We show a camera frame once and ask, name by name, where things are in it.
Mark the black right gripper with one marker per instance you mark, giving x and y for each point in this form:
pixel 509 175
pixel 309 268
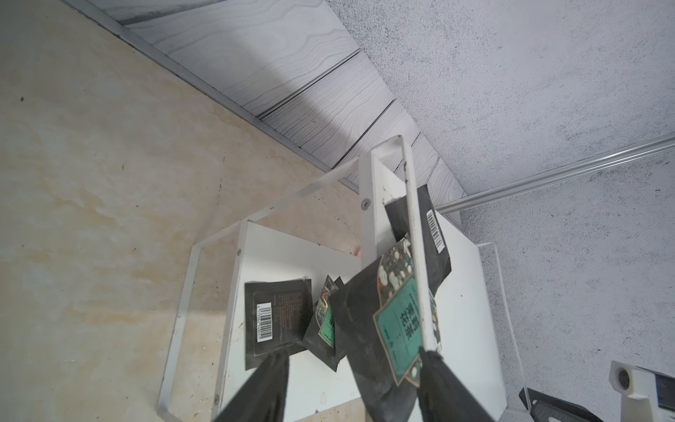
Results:
pixel 545 408

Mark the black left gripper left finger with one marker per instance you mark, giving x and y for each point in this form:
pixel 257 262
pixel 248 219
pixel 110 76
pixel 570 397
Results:
pixel 263 397

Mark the right metal frame post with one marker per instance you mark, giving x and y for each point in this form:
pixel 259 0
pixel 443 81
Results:
pixel 597 163

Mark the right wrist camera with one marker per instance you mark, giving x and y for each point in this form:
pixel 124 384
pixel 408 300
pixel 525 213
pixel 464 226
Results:
pixel 647 395

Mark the black barcode bag lower shelf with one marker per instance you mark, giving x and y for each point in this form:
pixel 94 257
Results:
pixel 277 315

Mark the black barcode tea bag top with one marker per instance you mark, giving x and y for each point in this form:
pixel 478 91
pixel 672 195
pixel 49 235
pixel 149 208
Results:
pixel 437 259

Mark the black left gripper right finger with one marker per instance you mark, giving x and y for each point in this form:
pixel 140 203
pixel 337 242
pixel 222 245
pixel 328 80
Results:
pixel 442 396

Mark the green black bag lower shelf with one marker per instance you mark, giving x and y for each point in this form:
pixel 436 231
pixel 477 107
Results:
pixel 320 336

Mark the green label tea bag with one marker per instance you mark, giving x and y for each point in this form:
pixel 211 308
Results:
pixel 378 325

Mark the white two-tier shelf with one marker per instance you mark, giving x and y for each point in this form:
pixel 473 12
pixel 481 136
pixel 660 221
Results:
pixel 456 323

